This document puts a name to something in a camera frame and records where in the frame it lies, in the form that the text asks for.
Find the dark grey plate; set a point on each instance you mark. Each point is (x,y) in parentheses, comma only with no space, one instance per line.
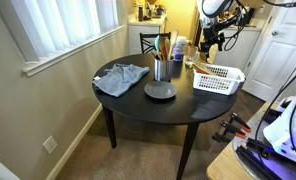
(160,90)

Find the white kitchen cabinet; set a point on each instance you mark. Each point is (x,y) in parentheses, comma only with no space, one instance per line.
(136,38)

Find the blue cloth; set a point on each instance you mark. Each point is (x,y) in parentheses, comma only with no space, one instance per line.
(118,80)

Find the white vertical blinds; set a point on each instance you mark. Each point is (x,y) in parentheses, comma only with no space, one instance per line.
(54,23)

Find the teal spatula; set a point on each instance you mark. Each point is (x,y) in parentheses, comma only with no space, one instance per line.
(157,43)

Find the white wall outlet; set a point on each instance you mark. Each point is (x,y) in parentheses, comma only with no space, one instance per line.
(50,144)

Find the white plastic basket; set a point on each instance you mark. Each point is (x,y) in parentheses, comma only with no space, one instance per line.
(218,83)

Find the metal door knob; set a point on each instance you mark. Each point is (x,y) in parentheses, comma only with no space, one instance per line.
(275,33)

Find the black metal chair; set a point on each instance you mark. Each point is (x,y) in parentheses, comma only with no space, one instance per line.
(154,33)

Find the wooden workbench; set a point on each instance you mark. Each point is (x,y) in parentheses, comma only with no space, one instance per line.
(224,166)

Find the pale wooden spoon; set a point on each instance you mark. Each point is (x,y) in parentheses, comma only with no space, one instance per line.
(208,69)

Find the red spatula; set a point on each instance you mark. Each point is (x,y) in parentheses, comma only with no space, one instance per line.
(201,72)

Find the white panel door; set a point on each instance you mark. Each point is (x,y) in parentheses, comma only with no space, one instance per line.
(278,60)

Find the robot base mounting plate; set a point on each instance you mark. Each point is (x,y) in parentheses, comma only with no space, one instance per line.
(254,156)

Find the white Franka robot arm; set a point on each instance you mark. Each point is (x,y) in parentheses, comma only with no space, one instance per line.
(218,5)

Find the white window sill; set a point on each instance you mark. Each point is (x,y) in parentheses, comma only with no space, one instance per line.
(71,50)

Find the black orange clamp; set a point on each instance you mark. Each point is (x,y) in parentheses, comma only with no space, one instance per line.
(238,120)
(233,129)
(220,137)

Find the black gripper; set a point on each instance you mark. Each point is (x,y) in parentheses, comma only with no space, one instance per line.
(212,37)

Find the slotted wooden fork spoon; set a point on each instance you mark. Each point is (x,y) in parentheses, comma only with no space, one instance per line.
(198,66)

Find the flat wooden spatula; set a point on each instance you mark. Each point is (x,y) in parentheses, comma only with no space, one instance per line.
(172,41)

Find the round black table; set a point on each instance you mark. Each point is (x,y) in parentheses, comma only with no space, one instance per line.
(188,106)

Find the dark bottle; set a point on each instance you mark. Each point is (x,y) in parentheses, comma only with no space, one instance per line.
(140,13)

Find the white canister blue label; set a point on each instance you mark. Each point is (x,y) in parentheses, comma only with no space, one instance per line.
(179,48)

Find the clear glass mug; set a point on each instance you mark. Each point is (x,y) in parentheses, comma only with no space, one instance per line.
(191,55)

